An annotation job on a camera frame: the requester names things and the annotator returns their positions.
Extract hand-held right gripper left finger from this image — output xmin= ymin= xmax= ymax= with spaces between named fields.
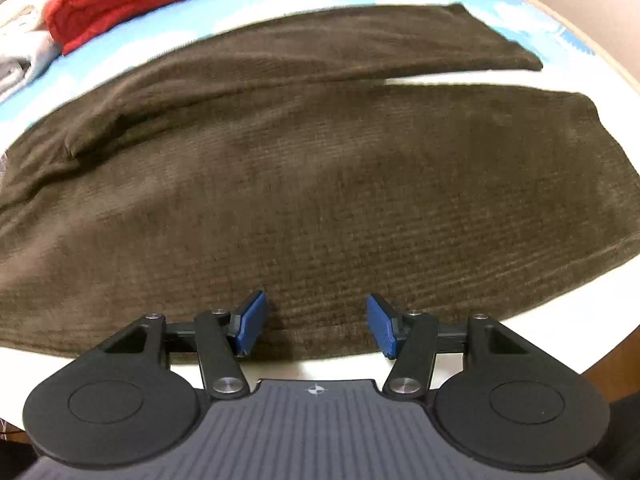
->
xmin=92 ymin=289 xmax=267 ymax=400

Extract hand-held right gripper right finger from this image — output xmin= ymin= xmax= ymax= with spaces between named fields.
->
xmin=366 ymin=293 xmax=548 ymax=400

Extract brown corduroy pants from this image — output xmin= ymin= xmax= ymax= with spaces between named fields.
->
xmin=0 ymin=2 xmax=640 ymax=363

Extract white folded cloth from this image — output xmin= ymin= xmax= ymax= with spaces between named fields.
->
xmin=0 ymin=0 xmax=63 ymax=103

